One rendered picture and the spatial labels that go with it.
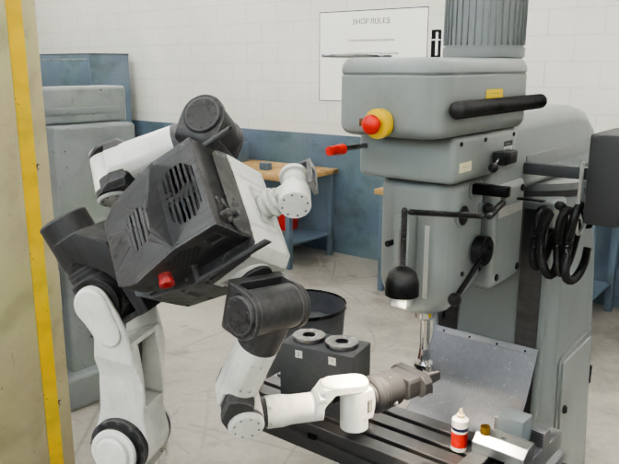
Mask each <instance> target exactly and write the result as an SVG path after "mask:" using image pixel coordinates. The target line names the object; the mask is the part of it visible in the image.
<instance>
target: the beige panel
mask: <svg viewBox="0 0 619 464"><path fill-rule="evenodd" d="M52 220H53V198H52V188H51V178H50V167H49V157H48V146H47V135H46V125H45V114H44V104H43V94H42V82H41V63H40V52H39V42H38V31H37V20H36V10H35V0H0V464H76V460H75V450H74V439H73V428H72V418H71V408H70V397H69V387H68V376H67V365H66V355H65V344H64V324H63V313H62V303H61V293H60V282H59V272H58V261H57V259H56V258H55V256H54V255H53V252H52V251H51V249H50V248H49V246H48V244H47V243H46V241H45V240H44V238H43V237H42V235H41V233H40V231H41V228H42V227H43V226H44V225H46V224H47V223H49V222H50V221H52Z"/></svg>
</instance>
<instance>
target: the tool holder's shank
mask: <svg viewBox="0 0 619 464"><path fill-rule="evenodd" d="M429 340H430V319H420V344H419V352H418V356H417V358H418V359H419V362H420V363H422V364H427V363H428V360H430V352H429Z"/></svg>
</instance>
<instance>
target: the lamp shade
mask: <svg viewBox="0 0 619 464"><path fill-rule="evenodd" d="M385 296H387V297H389V298H392V299H397V300H410V299H415V298H417V297H419V281H418V277H417V274H416V271H414V270H413V269H411V268H410V267H408V266H405V267H400V266H396V267H394V268H393V269H391V270H389V273H388V275H387V278H386V281H385Z"/></svg>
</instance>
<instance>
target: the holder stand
mask: <svg viewBox="0 0 619 464"><path fill-rule="evenodd" d="M345 374H360V375H363V376H365V377H366V376H369V375H370V342H365V341H360V340H358V339H357V338H355V337H353V336H350V335H331V334H326V333H324V332H323V331H320V330H316V329H300V330H298V331H295V332H294V333H293V334H292V335H290V336H289V337H288V338H286V339H285V340H284V341H283V343H282V345H281V347H280V383H281V394H297V393H305V392H311V390H312V389H313V388H314V387H315V385H316V384H317V383H318V381H319V380H320V379H321V378H325V377H329V376H337V375H345ZM324 416H328V417H332V418H335V419H339V420H340V402H338V403H335V404H333V405H329V404H328V405H327V407H326V408H325V411H324Z"/></svg>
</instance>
